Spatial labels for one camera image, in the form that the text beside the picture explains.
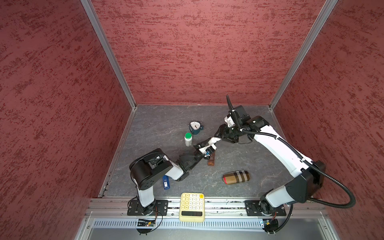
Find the aluminium corner post right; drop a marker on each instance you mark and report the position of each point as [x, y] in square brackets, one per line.
[317, 26]

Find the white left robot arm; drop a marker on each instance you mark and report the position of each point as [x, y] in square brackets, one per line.
[151, 167]

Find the aluminium corner post left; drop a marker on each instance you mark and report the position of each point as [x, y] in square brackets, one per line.
[92, 15]

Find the small white pill bottle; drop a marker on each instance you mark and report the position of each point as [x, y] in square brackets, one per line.
[214, 140]

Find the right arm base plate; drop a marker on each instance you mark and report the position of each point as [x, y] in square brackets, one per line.
[253, 209]

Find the plaid checkered pouch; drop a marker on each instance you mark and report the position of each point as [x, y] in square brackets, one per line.
[236, 177]

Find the aluminium corner post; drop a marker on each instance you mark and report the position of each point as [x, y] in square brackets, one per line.
[317, 26]
[92, 15]

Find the yellow calculator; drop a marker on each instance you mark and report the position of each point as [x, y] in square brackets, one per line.
[192, 207]

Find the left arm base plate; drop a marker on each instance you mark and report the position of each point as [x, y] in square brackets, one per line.
[158, 207]

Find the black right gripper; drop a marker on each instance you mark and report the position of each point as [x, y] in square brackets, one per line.
[223, 130]

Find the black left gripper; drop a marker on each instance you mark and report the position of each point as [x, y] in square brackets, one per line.
[198, 145]

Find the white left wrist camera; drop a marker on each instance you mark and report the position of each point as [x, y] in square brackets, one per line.
[207, 151]

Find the teal dial kitchen scale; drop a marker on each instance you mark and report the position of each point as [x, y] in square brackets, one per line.
[195, 127]

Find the green capped pill bottle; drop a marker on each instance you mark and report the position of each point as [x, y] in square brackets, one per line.
[188, 139]

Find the brown weekly pill organizer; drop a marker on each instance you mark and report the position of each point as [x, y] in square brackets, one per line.
[211, 160]

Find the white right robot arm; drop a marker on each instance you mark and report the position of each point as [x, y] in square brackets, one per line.
[308, 176]

